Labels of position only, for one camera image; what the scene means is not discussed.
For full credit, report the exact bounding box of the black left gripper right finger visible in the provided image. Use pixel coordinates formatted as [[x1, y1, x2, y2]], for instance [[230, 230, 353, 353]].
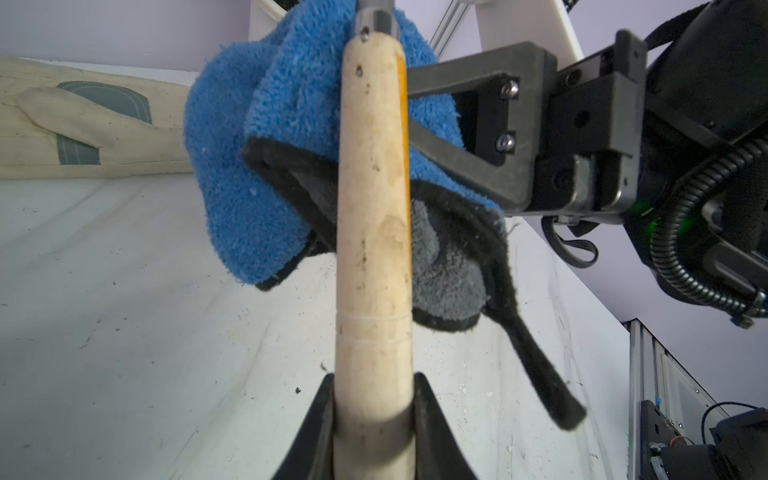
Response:
[[413, 372, 477, 480]]

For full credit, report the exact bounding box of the blue microfibre rag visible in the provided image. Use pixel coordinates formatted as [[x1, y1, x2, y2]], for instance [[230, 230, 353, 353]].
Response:
[[184, 1, 586, 430]]

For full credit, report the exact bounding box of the small sickle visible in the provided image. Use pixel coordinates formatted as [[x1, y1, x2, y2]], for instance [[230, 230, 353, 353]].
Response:
[[333, 1, 416, 479]]

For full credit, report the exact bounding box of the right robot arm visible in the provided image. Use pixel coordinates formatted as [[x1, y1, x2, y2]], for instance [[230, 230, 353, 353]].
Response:
[[408, 1, 767, 318]]

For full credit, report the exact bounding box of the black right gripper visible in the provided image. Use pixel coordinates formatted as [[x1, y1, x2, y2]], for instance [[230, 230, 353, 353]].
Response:
[[407, 30, 647, 223]]

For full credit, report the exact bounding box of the black corrugated right cable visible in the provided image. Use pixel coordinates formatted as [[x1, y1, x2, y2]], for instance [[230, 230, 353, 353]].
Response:
[[649, 134, 768, 328]]

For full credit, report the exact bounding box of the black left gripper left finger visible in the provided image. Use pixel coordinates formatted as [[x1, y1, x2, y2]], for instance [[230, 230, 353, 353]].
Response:
[[273, 373, 335, 480]]

